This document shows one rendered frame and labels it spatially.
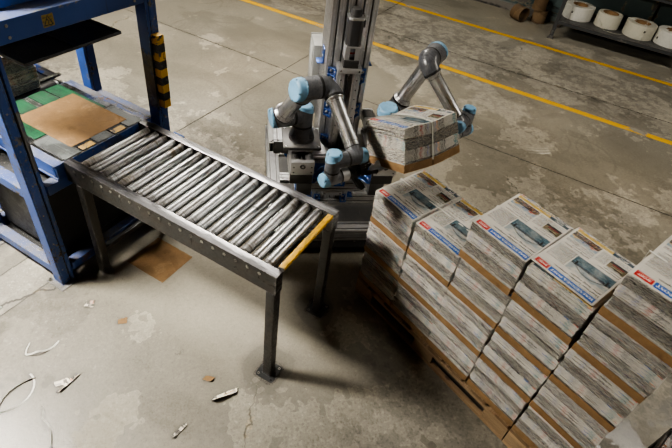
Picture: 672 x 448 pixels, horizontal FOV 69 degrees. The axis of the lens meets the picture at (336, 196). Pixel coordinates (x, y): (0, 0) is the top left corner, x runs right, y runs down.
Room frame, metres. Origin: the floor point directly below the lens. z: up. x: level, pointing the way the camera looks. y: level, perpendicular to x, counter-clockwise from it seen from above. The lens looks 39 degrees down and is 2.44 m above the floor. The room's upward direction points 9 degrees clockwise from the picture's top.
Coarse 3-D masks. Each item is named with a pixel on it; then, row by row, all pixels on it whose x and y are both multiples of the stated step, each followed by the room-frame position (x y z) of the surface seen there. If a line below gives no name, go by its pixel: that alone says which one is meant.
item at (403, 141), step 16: (368, 128) 2.15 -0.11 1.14; (384, 128) 2.07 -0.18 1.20; (400, 128) 2.00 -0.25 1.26; (416, 128) 2.02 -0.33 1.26; (368, 144) 2.13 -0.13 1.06; (384, 144) 2.05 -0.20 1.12; (400, 144) 1.98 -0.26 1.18; (416, 144) 2.00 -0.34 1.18; (400, 160) 1.96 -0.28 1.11; (416, 160) 1.98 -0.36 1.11
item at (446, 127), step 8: (400, 112) 2.30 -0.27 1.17; (408, 112) 2.29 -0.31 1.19; (416, 112) 2.27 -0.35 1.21; (424, 112) 2.25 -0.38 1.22; (432, 112) 2.23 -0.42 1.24; (440, 112) 2.22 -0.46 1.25; (448, 112) 2.21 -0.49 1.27; (456, 112) 2.21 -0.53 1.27; (440, 120) 2.13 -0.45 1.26; (448, 120) 2.16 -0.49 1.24; (456, 120) 2.20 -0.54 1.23; (440, 128) 2.12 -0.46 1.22; (448, 128) 2.15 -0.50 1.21; (456, 128) 2.19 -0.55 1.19; (440, 136) 2.11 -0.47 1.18; (448, 136) 2.14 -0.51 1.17; (456, 136) 2.18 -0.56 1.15; (440, 144) 2.10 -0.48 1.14; (448, 144) 2.14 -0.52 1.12; (456, 144) 2.17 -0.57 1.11; (440, 152) 2.09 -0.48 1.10
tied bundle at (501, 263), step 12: (468, 240) 1.64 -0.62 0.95; (480, 240) 1.61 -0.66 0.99; (492, 240) 1.57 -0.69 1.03; (468, 252) 1.62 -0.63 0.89; (480, 252) 1.59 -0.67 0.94; (492, 252) 1.55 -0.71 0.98; (504, 252) 1.52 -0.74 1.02; (480, 264) 1.57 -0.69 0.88; (492, 264) 1.54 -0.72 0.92; (504, 264) 1.51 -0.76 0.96; (516, 264) 1.47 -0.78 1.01; (528, 264) 1.49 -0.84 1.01; (504, 276) 1.49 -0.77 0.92; (516, 276) 1.46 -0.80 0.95
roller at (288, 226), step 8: (304, 208) 1.86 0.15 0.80; (296, 216) 1.79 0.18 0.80; (304, 216) 1.83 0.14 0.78; (288, 224) 1.73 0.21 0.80; (296, 224) 1.76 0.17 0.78; (280, 232) 1.66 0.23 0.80; (288, 232) 1.70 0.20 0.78; (272, 240) 1.60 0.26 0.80; (280, 240) 1.63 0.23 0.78; (264, 248) 1.55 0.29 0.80; (272, 248) 1.58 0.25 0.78; (256, 256) 1.49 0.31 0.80; (264, 256) 1.52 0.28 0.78
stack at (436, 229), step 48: (384, 192) 2.05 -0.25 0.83; (432, 192) 2.11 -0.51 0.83; (384, 240) 1.97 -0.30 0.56; (432, 240) 1.76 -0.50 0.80; (384, 288) 1.91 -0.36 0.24; (432, 288) 1.69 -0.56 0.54; (480, 288) 1.54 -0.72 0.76; (432, 336) 1.63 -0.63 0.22; (480, 336) 1.46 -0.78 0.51; (528, 336) 1.34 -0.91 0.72; (480, 384) 1.39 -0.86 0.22; (528, 384) 1.26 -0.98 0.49
